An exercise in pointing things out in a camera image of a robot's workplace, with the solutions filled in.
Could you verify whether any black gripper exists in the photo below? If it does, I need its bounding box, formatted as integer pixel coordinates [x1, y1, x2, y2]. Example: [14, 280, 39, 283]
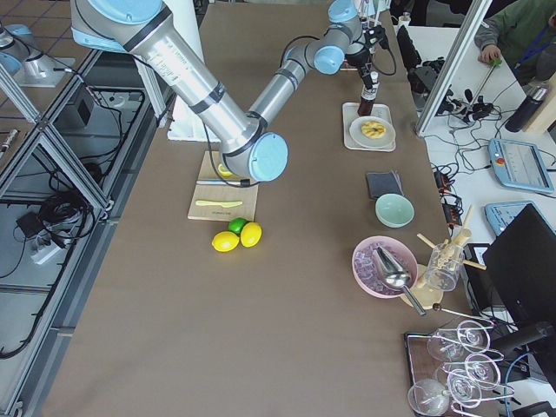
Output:
[345, 27, 378, 89]

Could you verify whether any tea bottle white cap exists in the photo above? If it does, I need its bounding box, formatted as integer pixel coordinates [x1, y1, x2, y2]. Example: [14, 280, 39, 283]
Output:
[357, 72, 380, 116]

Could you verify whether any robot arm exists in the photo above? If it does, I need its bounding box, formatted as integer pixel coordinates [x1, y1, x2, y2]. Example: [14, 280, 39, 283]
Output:
[70, 1, 364, 182]
[1, 24, 75, 88]

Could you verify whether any cream serving tray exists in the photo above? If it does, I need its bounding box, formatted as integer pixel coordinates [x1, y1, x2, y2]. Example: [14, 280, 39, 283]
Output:
[342, 103, 396, 152]

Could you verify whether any person hand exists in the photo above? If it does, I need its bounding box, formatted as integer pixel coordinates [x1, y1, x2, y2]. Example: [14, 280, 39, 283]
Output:
[478, 43, 502, 64]

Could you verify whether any glazed donut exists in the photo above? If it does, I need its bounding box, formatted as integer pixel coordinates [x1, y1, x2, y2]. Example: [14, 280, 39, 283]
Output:
[361, 121, 386, 139]

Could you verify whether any white plate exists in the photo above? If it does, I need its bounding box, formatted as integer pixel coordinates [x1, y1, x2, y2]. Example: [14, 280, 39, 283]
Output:
[348, 116, 395, 149]

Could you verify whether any grey folded cloth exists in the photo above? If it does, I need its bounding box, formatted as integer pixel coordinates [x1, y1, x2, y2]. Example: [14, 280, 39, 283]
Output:
[366, 170, 404, 199]

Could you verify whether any green bowl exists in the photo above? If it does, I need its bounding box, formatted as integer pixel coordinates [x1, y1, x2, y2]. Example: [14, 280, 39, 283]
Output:
[375, 194, 414, 228]

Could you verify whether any black water bottle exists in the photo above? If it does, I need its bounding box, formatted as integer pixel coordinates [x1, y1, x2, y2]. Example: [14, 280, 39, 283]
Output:
[505, 83, 550, 133]

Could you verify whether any person green jacket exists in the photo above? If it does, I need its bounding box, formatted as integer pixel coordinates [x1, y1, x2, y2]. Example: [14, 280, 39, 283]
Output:
[474, 1, 555, 85]

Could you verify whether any blue teach pendant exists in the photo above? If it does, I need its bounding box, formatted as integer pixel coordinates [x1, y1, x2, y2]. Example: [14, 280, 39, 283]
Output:
[488, 138, 554, 194]
[484, 200, 537, 236]

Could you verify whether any half lemon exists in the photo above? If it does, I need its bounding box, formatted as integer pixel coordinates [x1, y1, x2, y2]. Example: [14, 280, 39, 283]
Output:
[217, 163, 233, 178]

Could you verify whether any wooden cutting board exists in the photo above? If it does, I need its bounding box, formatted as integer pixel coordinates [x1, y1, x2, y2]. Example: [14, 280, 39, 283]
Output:
[188, 151, 258, 222]

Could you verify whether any pink bowl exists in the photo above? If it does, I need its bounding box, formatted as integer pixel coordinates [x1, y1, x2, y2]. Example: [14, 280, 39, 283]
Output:
[352, 235, 418, 299]

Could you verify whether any yellow lemon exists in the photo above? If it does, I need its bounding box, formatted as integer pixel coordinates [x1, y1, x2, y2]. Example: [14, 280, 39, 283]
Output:
[240, 222, 262, 248]
[211, 230, 240, 253]

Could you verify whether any green lime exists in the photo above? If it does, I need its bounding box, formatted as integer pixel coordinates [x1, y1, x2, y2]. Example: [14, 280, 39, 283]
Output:
[228, 217, 248, 235]

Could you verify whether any glass mug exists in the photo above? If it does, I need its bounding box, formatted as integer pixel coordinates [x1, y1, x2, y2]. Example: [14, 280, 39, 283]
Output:
[424, 243, 464, 291]

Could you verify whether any metal ice scoop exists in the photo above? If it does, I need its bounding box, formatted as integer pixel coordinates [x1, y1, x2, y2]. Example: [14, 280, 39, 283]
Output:
[374, 247, 427, 316]

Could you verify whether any yellow plastic knife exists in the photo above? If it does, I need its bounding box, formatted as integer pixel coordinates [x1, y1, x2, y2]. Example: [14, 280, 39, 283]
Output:
[195, 200, 243, 209]

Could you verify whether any black monitor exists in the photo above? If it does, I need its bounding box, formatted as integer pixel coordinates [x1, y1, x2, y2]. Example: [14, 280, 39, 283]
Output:
[484, 204, 555, 325]

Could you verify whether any wine glass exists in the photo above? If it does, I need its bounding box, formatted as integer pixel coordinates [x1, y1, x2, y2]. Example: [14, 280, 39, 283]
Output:
[407, 379, 450, 416]
[443, 354, 500, 408]
[456, 320, 491, 353]
[427, 328, 465, 361]

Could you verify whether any black camera stand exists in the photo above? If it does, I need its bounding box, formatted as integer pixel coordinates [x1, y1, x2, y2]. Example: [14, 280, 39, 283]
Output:
[396, 26, 445, 112]

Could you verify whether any aluminium frame post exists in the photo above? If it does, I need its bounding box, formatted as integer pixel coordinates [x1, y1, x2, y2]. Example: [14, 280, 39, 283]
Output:
[415, 0, 492, 136]

